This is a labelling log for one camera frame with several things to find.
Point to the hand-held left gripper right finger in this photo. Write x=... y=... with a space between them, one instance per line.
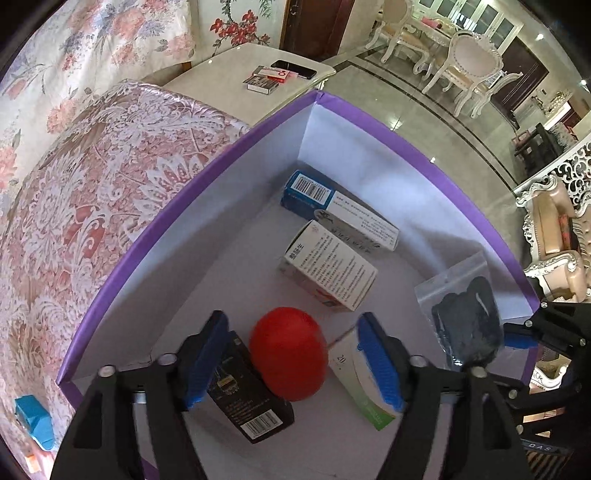
x=378 y=364

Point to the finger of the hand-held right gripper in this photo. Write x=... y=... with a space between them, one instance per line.
x=519 y=337
x=531 y=394

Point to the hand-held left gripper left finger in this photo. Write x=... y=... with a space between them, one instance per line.
x=205 y=364

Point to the green and white carton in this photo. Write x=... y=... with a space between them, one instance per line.
x=355 y=387

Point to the plastic bag with black item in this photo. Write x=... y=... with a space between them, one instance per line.
x=466 y=318

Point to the black carton with barcode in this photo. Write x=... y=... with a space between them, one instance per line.
x=249 y=406

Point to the white carton with red mark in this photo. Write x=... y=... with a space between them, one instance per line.
x=332 y=267

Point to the purple cardboard box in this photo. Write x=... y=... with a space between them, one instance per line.
x=240 y=240

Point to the blue and white carton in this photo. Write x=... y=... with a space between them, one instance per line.
x=309 y=194

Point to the ornate beige armchair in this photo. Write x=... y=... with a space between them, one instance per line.
x=554 y=235

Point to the white carved screen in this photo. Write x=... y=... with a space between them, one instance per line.
x=577 y=170

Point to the blue toy truck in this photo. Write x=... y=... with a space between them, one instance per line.
x=34 y=420

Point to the dark low table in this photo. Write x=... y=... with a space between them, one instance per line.
x=538 y=147

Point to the orange carton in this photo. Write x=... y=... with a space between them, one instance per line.
x=32 y=463

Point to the white side table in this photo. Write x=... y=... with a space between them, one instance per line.
x=221 y=85

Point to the white ornate dining chair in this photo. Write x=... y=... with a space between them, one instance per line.
x=471 y=60
x=397 y=27

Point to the white and dark packet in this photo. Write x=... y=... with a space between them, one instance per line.
x=259 y=85

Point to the red packet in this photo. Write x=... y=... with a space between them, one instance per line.
x=275 y=74

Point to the black smartphone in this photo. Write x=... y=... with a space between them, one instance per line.
x=294 y=69

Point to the white dining table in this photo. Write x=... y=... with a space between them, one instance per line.
x=438 y=32

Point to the white glass cabinet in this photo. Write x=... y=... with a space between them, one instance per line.
x=471 y=16

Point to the floral bed sheet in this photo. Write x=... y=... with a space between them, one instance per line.
x=83 y=50

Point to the dark wooden door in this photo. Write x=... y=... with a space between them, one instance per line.
x=323 y=23

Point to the flower and bird wall painting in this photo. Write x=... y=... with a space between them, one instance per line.
x=235 y=23

